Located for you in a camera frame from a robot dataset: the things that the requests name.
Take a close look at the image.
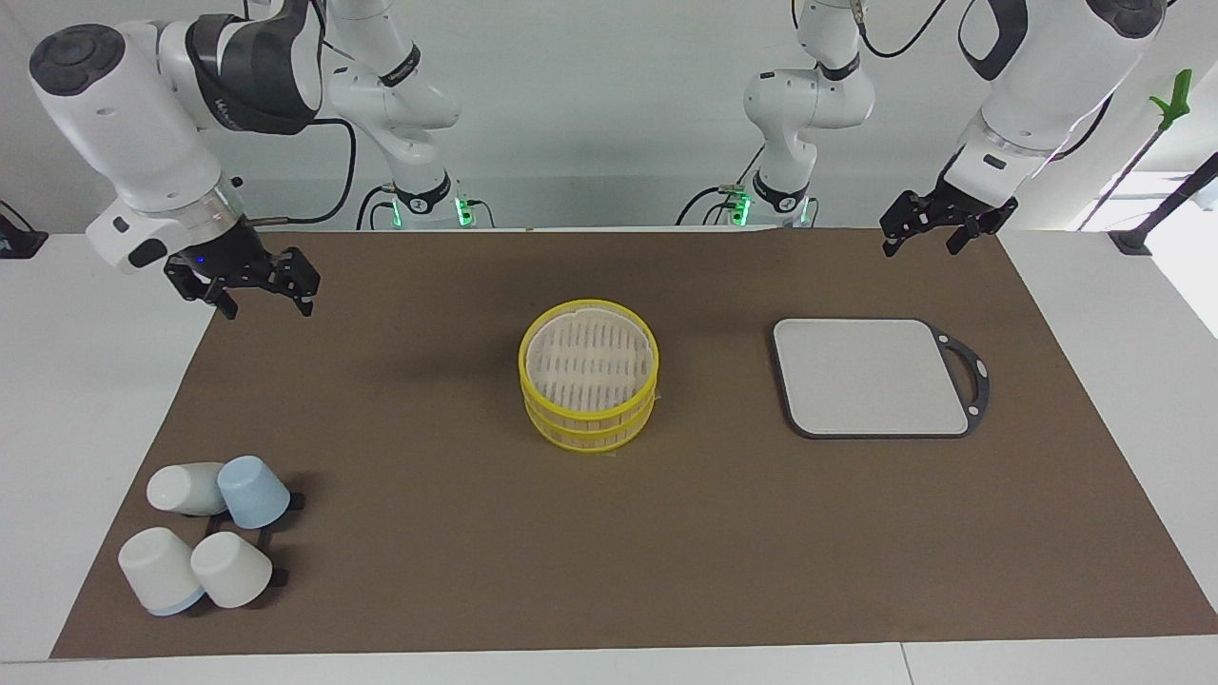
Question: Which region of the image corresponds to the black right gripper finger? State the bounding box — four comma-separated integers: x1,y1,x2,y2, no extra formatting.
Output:
186,281,239,321
279,247,321,318

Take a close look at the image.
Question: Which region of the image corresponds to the yellow steamer lid white top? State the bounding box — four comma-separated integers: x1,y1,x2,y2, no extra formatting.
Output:
519,301,660,424

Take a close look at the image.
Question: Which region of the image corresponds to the yellow bamboo steamer base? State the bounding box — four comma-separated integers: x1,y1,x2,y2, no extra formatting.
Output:
523,381,658,454

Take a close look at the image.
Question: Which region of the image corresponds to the black stand with base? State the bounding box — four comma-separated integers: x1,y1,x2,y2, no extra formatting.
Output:
1109,152,1218,256

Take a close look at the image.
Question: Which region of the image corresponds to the white cutting board grey rim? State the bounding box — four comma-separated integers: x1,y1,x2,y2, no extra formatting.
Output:
769,317,991,440

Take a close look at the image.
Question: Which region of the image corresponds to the white cup with blue rim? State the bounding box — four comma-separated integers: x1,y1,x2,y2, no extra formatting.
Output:
118,527,206,617
146,462,229,517

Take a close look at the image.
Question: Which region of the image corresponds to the light blue plastic cup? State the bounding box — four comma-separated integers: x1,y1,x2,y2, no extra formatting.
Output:
217,456,291,530

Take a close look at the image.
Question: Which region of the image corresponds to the green clamp on thin rod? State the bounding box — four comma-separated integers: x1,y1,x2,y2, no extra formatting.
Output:
1075,68,1193,232

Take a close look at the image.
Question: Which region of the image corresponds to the white plastic cup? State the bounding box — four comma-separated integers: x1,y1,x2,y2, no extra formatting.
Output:
190,531,274,610

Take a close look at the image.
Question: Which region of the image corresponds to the black cup rack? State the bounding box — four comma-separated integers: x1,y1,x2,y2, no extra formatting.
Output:
205,493,305,587

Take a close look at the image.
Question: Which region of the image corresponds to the brown table mat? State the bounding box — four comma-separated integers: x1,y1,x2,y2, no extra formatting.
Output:
49,226,1218,660

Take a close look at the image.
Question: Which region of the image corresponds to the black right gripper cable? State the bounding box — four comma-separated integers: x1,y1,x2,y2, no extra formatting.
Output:
236,116,359,229

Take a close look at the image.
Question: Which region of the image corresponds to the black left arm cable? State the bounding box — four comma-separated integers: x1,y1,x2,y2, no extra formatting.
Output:
852,0,1116,163

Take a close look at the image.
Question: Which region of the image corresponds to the black device with cable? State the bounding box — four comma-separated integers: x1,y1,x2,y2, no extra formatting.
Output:
0,200,49,260

